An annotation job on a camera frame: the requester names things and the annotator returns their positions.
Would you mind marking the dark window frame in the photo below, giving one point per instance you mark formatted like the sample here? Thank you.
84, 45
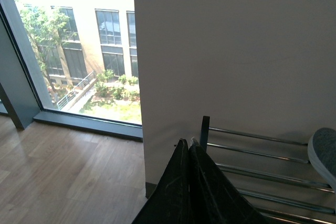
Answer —
22, 87

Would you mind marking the grey knit sneaker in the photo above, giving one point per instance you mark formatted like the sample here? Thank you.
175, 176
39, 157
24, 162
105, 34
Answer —
321, 152

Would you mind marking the black metal shoe rack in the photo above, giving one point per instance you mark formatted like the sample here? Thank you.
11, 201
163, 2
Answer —
274, 174

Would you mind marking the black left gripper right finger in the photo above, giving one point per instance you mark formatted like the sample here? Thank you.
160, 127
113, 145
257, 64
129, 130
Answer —
214, 199

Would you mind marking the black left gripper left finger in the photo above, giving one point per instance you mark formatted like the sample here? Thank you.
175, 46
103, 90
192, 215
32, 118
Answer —
169, 202

